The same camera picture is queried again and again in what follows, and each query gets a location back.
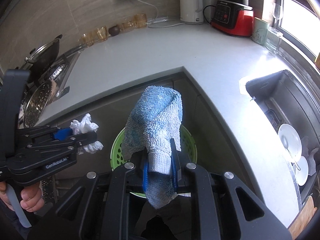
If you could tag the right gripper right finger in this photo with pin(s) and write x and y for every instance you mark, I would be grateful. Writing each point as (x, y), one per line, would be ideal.
(222, 206)

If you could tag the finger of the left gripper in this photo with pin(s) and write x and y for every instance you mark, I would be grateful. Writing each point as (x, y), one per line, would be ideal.
(62, 134)
(77, 140)

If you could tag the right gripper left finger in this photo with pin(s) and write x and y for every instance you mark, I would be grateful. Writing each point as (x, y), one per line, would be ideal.
(96, 207)

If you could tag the blue white dish cloth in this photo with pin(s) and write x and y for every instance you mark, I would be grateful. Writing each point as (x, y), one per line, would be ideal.
(154, 121)

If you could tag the steel kitchen sink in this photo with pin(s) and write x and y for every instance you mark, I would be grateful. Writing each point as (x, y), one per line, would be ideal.
(284, 100)

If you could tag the person left hand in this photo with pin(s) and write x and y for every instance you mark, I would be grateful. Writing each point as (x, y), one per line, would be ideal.
(31, 197)

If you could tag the green plastic basket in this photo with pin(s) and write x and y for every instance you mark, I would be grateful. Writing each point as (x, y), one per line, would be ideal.
(187, 145)

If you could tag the gas stove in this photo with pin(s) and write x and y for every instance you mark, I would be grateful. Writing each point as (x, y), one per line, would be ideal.
(56, 73)

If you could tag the black wok with lid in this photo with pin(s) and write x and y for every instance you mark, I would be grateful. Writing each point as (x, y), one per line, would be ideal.
(42, 58)

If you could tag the white bowl in sink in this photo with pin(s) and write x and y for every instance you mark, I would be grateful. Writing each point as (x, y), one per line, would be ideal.
(302, 174)

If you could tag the white plate in sink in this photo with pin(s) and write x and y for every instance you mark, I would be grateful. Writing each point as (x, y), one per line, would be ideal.
(291, 141)

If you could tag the dark brown round pot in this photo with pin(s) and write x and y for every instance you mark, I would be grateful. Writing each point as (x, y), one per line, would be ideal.
(114, 30)

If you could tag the amber glass teapot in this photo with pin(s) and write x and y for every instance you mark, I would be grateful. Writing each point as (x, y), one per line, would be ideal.
(127, 26)

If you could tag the ribbed amber glass cup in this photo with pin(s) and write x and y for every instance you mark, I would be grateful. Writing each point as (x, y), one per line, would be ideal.
(140, 20)

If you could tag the white electric kettle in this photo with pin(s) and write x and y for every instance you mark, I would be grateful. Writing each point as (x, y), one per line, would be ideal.
(191, 12)

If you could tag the clear glass container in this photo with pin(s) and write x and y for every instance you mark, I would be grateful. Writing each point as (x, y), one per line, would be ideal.
(273, 40)

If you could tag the green patterned mug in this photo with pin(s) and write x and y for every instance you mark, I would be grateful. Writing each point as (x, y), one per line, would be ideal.
(260, 30)

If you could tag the red black blender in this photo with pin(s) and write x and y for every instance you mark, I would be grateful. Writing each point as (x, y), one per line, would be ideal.
(234, 17)

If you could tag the wine glass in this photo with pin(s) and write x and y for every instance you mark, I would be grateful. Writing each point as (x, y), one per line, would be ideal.
(277, 13)

